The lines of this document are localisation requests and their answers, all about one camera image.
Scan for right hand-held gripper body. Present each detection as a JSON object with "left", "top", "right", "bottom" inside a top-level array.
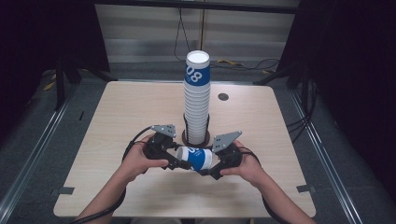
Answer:
[{"left": 211, "top": 130, "right": 244, "bottom": 175}]

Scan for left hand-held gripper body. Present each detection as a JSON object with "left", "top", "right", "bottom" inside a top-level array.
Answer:
[{"left": 142, "top": 124, "right": 177, "bottom": 170}]

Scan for blue and white paper cup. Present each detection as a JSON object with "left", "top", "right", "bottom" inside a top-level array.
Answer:
[{"left": 176, "top": 146, "right": 214, "bottom": 173}]

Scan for black cup holder rack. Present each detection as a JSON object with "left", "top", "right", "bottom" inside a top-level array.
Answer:
[{"left": 181, "top": 113, "right": 211, "bottom": 149}]

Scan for tall stack of paper cups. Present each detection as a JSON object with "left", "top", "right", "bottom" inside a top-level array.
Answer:
[{"left": 183, "top": 49, "right": 212, "bottom": 146}]

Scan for person's right hand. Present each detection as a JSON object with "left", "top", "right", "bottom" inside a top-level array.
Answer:
[{"left": 219, "top": 139, "right": 266, "bottom": 189}]

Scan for person's left hand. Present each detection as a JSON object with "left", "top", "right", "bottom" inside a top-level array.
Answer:
[{"left": 120, "top": 133, "right": 170, "bottom": 184}]

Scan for grey tape strip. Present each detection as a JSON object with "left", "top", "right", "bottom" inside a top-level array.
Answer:
[
  {"left": 50, "top": 186, "right": 76, "bottom": 196},
  {"left": 295, "top": 184, "right": 316, "bottom": 193}
]

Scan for black metal stand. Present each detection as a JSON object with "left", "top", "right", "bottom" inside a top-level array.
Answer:
[
  {"left": 252, "top": 62, "right": 312, "bottom": 91},
  {"left": 53, "top": 57, "right": 110, "bottom": 112}
]

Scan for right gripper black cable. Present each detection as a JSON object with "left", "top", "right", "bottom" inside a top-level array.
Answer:
[{"left": 238, "top": 147, "right": 285, "bottom": 224}]

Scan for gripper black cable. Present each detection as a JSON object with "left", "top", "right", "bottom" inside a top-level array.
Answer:
[
  {"left": 69, "top": 125, "right": 154, "bottom": 224},
  {"left": 238, "top": 147, "right": 285, "bottom": 224}
]

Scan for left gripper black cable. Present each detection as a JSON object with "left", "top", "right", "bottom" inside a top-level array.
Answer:
[{"left": 69, "top": 125, "right": 154, "bottom": 224}]

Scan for black floor cables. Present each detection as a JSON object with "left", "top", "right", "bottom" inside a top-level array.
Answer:
[{"left": 209, "top": 57, "right": 281, "bottom": 72}]

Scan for metal floor rail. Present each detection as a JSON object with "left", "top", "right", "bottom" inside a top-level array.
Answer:
[
  {"left": 0, "top": 83, "right": 80, "bottom": 217},
  {"left": 288, "top": 89, "right": 359, "bottom": 224}
]

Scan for hanging black cable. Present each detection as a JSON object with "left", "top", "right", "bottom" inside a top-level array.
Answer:
[{"left": 173, "top": 7, "right": 191, "bottom": 62}]

